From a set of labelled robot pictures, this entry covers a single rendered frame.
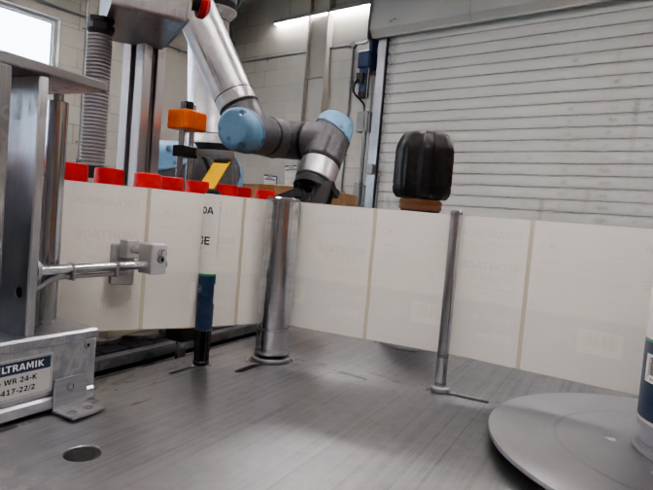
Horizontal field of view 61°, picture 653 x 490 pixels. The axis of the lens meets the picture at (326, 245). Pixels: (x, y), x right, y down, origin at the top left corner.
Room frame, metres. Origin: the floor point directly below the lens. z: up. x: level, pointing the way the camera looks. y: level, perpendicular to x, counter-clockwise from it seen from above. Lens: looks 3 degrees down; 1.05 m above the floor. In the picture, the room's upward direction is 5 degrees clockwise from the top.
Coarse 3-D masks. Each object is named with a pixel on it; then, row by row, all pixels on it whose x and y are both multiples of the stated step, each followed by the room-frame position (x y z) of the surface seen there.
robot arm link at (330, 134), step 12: (324, 120) 1.07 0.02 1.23; (336, 120) 1.06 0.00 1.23; (348, 120) 1.08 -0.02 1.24; (300, 132) 1.07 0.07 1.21; (312, 132) 1.06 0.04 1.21; (324, 132) 1.05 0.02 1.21; (336, 132) 1.05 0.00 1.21; (348, 132) 1.07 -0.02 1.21; (300, 144) 1.07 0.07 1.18; (312, 144) 1.04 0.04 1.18; (324, 144) 1.04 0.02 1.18; (336, 144) 1.04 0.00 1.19; (348, 144) 1.08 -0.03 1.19; (336, 156) 1.04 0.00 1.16
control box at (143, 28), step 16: (112, 0) 0.69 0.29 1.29; (128, 0) 0.70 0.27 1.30; (144, 0) 0.70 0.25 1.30; (160, 0) 0.71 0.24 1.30; (176, 0) 0.72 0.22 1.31; (192, 0) 0.74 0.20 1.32; (112, 16) 0.73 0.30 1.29; (128, 16) 0.72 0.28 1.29; (144, 16) 0.72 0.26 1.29; (160, 16) 0.72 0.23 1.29; (176, 16) 0.72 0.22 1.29; (128, 32) 0.79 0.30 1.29; (144, 32) 0.79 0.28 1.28; (160, 32) 0.78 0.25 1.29; (176, 32) 0.78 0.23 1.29; (160, 48) 0.86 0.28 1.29
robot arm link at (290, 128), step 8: (280, 120) 1.06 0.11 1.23; (288, 128) 1.06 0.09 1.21; (296, 128) 1.07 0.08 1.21; (288, 136) 1.06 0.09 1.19; (296, 136) 1.07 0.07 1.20; (288, 144) 1.07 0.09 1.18; (296, 144) 1.07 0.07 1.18; (280, 152) 1.06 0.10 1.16; (288, 152) 1.08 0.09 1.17; (296, 152) 1.08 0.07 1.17
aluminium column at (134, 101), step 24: (144, 48) 0.84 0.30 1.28; (144, 72) 0.84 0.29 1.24; (120, 96) 0.86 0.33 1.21; (144, 96) 0.85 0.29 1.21; (120, 120) 0.86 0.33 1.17; (144, 120) 0.85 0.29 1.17; (120, 144) 0.86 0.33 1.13; (144, 144) 0.85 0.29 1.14; (120, 168) 0.86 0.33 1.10; (144, 168) 0.85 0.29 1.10
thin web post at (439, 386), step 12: (456, 216) 0.56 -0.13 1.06; (456, 228) 0.56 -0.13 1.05; (456, 240) 0.56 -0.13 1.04; (456, 252) 0.56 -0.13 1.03; (456, 264) 0.56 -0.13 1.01; (444, 276) 0.57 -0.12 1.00; (456, 276) 0.56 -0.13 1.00; (444, 288) 0.56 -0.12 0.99; (444, 300) 0.56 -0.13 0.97; (444, 312) 0.56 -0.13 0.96; (444, 324) 0.56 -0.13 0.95; (444, 336) 0.56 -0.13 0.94; (444, 348) 0.56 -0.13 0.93; (444, 360) 0.56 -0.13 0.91; (444, 372) 0.56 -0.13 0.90; (432, 384) 0.57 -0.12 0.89; (444, 384) 0.56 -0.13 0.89
